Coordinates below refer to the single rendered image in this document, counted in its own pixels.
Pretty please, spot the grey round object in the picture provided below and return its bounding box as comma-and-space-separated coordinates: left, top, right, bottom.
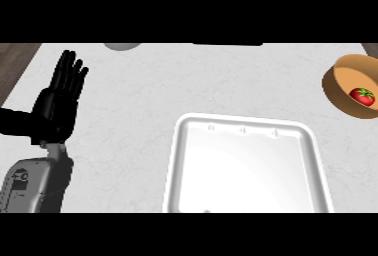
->
104, 43, 144, 52

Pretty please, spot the red tomato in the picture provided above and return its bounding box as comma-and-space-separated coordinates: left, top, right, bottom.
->
349, 87, 377, 108

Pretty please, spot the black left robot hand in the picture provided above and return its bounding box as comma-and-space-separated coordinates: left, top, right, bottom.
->
0, 49, 92, 146

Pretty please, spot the white plastic tray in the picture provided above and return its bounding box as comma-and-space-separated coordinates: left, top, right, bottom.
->
161, 112, 336, 214

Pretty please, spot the orange round pot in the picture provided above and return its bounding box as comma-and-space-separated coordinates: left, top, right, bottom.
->
321, 53, 378, 120

